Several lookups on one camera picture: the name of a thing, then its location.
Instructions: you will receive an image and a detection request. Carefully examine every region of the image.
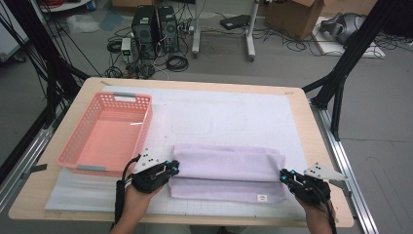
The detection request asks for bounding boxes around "small white device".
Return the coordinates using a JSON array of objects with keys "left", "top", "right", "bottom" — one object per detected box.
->
[{"left": 120, "top": 37, "right": 132, "bottom": 57}]

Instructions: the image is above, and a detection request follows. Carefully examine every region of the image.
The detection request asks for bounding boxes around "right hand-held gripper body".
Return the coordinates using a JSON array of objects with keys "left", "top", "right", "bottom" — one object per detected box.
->
[{"left": 286, "top": 161, "right": 349, "bottom": 207}]

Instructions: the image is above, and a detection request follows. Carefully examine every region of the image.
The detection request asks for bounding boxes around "grey rounded device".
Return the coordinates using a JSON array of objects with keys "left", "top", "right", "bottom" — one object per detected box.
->
[{"left": 319, "top": 12, "right": 366, "bottom": 45}]

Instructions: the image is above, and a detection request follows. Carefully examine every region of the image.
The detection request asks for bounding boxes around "dark grey table clamp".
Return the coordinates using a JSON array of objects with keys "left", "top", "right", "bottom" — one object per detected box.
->
[
  {"left": 20, "top": 163, "right": 49, "bottom": 179},
  {"left": 330, "top": 178, "right": 354, "bottom": 198}
]

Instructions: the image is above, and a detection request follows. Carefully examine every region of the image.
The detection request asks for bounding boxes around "person's right hand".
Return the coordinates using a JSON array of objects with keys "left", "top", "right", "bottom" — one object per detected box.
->
[{"left": 296, "top": 197, "right": 338, "bottom": 234}]

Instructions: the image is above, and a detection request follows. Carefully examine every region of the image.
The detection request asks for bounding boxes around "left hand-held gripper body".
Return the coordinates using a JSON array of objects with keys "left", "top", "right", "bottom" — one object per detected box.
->
[{"left": 131, "top": 146, "right": 173, "bottom": 195}]

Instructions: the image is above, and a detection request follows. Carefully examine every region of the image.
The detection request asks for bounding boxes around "white grid mat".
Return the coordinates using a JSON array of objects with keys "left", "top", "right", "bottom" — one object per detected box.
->
[{"left": 44, "top": 85, "right": 310, "bottom": 219}]

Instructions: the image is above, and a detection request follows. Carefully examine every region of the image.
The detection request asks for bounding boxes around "brown cardboard box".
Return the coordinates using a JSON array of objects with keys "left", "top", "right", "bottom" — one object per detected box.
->
[{"left": 264, "top": 0, "right": 325, "bottom": 41}]

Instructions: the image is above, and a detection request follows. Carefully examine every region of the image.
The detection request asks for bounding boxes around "lilac printed towel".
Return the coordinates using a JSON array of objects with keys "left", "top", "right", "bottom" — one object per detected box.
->
[{"left": 169, "top": 143, "right": 287, "bottom": 204}]

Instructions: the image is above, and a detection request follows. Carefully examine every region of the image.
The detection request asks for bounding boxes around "black computer tower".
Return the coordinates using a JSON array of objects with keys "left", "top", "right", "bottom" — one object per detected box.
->
[
  {"left": 157, "top": 5, "right": 180, "bottom": 53},
  {"left": 131, "top": 5, "right": 160, "bottom": 60}
]

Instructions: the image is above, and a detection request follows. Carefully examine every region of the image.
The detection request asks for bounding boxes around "black metal frame post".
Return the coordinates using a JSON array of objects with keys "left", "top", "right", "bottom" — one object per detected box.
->
[
  {"left": 0, "top": 0, "right": 92, "bottom": 184},
  {"left": 301, "top": 0, "right": 413, "bottom": 141}
]

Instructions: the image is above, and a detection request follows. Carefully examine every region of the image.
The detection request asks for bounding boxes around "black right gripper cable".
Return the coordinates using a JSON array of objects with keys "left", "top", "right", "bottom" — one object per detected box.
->
[{"left": 319, "top": 184, "right": 339, "bottom": 234}]

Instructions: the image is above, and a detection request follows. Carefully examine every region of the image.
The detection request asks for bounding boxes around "coiled black cable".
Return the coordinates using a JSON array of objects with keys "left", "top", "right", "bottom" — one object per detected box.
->
[{"left": 166, "top": 55, "right": 190, "bottom": 73}]

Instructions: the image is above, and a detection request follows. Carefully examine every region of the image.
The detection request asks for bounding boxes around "white plastic bag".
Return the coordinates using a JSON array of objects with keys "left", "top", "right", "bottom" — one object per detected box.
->
[{"left": 66, "top": 13, "right": 101, "bottom": 35}]

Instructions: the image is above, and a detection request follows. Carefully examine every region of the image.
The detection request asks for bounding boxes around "black flat device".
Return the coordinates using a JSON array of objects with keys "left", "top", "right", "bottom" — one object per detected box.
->
[{"left": 219, "top": 14, "right": 251, "bottom": 31}]

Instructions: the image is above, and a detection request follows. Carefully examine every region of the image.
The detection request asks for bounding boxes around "pink plastic basket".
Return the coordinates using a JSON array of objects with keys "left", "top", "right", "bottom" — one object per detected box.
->
[{"left": 56, "top": 91, "right": 154, "bottom": 178}]

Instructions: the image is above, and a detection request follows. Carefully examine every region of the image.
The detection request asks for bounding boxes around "white round table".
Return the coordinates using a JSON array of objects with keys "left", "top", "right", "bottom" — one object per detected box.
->
[{"left": 38, "top": 0, "right": 92, "bottom": 14}]

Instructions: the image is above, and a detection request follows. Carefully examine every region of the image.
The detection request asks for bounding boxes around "white flat board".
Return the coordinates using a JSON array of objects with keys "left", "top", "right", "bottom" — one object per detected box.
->
[{"left": 313, "top": 16, "right": 387, "bottom": 59}]

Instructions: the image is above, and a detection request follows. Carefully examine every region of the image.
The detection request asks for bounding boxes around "aluminium rail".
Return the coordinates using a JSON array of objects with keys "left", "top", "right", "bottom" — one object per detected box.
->
[
  {"left": 0, "top": 105, "right": 66, "bottom": 214},
  {"left": 310, "top": 98, "right": 379, "bottom": 234}
]

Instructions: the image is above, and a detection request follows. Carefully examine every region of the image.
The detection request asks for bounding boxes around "person's left hand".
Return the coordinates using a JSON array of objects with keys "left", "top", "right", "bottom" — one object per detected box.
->
[{"left": 117, "top": 185, "right": 164, "bottom": 226}]

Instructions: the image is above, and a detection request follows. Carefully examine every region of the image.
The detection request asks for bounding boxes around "white metal stand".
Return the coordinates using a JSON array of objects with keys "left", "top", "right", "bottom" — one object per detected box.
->
[{"left": 191, "top": 0, "right": 261, "bottom": 62}]

